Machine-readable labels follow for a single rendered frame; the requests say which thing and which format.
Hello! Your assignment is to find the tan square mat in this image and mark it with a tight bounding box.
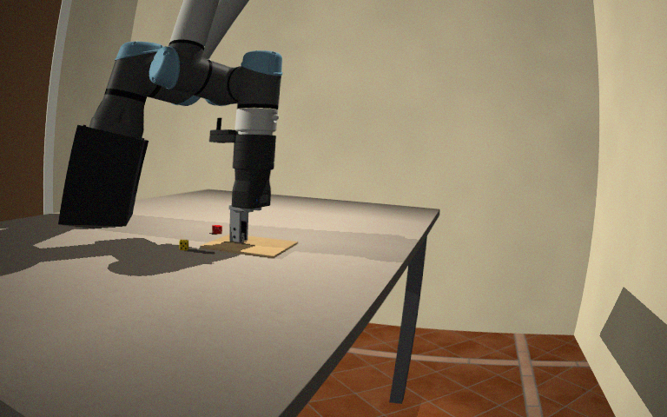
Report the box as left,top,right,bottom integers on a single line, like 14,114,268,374
200,235,298,258

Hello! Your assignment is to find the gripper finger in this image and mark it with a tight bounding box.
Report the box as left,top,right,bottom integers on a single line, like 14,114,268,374
241,208,261,241
229,205,254,242

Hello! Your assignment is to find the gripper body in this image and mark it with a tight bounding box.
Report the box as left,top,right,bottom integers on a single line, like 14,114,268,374
209,109,279,209

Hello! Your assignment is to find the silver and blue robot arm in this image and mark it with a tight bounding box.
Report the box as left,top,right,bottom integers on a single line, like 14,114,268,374
89,0,282,139

